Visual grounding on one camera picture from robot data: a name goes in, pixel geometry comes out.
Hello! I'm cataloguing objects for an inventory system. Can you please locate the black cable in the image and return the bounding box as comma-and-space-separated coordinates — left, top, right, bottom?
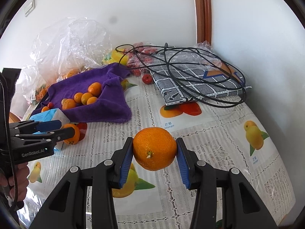
115, 42, 247, 107

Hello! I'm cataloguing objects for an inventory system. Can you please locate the grey checked cloth package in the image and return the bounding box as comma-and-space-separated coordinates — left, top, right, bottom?
149, 42, 252, 106

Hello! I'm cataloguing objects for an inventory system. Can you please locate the blue tissue pack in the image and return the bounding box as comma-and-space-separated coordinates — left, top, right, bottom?
29, 108, 71, 151

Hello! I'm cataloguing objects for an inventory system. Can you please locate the person's left hand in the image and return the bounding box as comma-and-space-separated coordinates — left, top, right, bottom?
0, 164, 29, 203

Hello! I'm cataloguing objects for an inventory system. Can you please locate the large clear plastic bag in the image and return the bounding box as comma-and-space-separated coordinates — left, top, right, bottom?
30, 17, 112, 83

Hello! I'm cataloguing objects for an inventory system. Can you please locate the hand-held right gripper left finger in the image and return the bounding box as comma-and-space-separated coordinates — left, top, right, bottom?
29, 137, 134, 229

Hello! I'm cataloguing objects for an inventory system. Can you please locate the large orange mandarin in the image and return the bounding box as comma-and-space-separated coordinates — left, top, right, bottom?
133, 127, 178, 171

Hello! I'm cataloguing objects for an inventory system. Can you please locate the oval orange citrus fruit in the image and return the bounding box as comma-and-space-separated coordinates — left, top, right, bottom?
62, 99, 77, 110

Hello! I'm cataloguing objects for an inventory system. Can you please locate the bag of red fruits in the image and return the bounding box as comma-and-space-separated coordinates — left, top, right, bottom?
126, 42, 159, 77

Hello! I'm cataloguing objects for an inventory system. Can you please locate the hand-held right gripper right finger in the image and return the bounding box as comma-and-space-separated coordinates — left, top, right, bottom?
176, 138, 279, 229

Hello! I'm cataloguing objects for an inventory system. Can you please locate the yellow packet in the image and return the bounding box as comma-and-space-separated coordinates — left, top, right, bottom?
102, 48, 130, 65

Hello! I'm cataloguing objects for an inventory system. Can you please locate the fruit print tablecloth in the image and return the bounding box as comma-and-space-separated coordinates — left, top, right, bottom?
19, 76, 296, 229

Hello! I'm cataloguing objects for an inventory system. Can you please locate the white wall switch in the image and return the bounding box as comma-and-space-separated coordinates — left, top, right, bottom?
25, 0, 36, 17

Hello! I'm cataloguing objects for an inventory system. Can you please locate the wooden door frame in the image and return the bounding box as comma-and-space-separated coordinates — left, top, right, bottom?
193, 0, 212, 44

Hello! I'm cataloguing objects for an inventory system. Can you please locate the clear bag of small oranges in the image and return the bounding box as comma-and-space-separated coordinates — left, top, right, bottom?
11, 64, 51, 106

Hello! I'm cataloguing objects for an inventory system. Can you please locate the purple towel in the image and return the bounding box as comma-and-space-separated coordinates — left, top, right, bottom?
31, 62, 132, 123

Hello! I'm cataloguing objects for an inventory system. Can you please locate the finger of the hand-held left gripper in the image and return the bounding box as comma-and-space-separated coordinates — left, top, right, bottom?
11, 127, 75, 148
10, 120, 63, 136

